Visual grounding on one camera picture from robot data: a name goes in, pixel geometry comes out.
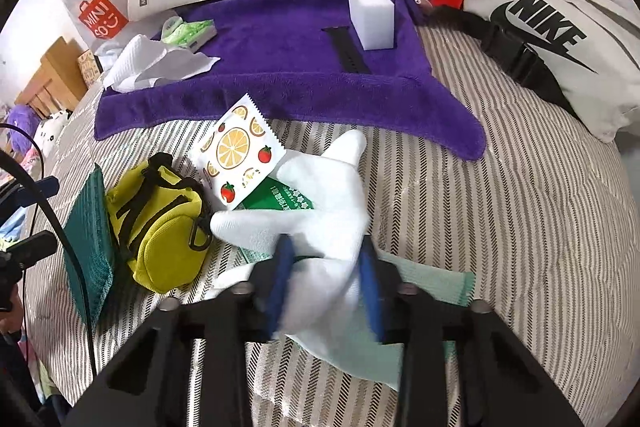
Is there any teal ribbed cloth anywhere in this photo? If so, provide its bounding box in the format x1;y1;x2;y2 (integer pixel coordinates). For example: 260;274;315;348
62;163;119;325

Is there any fruit print packet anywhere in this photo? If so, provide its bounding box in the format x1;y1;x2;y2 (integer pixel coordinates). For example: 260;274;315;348
187;93;286;211

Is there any white sponge block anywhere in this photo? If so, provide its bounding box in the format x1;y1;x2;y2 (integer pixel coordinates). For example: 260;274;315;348
347;0;397;52

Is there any purple plush toy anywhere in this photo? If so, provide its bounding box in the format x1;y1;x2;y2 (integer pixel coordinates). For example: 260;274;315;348
5;104;42;154

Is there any small yellow bag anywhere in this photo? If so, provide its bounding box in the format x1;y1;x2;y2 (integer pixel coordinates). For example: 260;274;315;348
106;152;213;294

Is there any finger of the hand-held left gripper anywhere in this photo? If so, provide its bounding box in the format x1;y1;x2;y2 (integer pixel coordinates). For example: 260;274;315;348
0;177;60;215
0;231;58;268

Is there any white paper towel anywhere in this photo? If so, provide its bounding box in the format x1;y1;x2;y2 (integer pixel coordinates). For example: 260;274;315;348
101;34;221;94

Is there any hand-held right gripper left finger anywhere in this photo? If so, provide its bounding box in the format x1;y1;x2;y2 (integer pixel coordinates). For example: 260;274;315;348
65;234;301;427

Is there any black watch strap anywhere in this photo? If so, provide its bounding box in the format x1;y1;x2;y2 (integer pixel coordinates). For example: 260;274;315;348
322;26;372;75

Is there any white plastic shopping bag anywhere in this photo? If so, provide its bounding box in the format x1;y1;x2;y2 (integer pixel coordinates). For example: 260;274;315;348
47;0;137;58

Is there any green paper packet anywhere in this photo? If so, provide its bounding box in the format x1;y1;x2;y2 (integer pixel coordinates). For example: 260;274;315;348
240;177;317;214

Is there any white waist bag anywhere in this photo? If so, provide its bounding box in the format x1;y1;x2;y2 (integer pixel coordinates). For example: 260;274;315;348
430;0;640;144

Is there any white glove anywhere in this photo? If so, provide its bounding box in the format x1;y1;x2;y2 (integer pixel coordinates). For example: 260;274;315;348
210;129;373;343

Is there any wooden headboard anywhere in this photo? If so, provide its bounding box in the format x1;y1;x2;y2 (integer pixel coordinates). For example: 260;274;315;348
15;37;98;108

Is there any brown book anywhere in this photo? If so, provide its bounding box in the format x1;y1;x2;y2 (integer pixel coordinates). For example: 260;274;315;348
77;49;104;82

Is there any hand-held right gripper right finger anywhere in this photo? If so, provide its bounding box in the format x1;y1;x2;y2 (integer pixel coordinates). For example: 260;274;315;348
357;234;586;427

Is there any green tissue pack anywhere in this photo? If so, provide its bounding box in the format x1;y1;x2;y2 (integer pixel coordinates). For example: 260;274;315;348
161;14;218;50

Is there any purple towel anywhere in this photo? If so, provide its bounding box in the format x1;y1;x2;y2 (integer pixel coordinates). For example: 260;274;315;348
94;0;488;160

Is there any black cable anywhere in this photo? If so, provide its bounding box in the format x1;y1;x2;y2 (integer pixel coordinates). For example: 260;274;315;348
0;152;97;383

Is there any mint green cloth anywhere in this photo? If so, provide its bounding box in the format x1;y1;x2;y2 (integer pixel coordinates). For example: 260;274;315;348
295;252;476;393

